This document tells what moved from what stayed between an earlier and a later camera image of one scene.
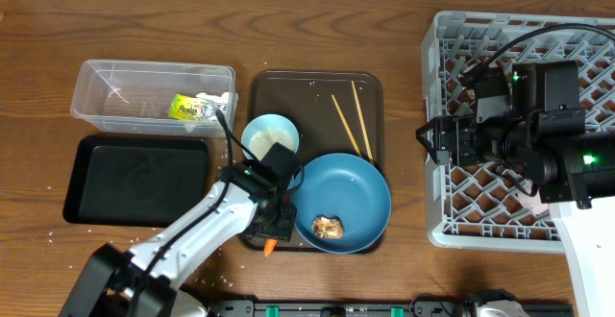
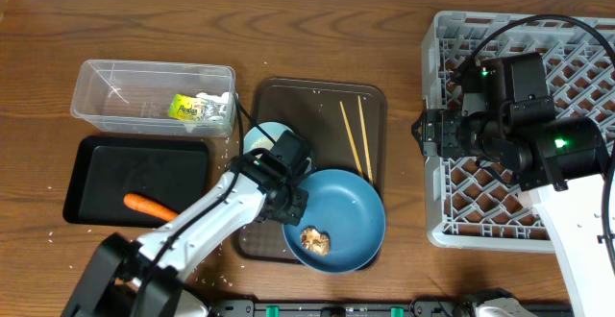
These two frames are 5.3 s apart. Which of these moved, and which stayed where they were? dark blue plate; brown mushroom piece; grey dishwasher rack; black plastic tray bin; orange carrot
Moved: brown mushroom piece; orange carrot; dark blue plate
Stayed: black plastic tray bin; grey dishwasher rack
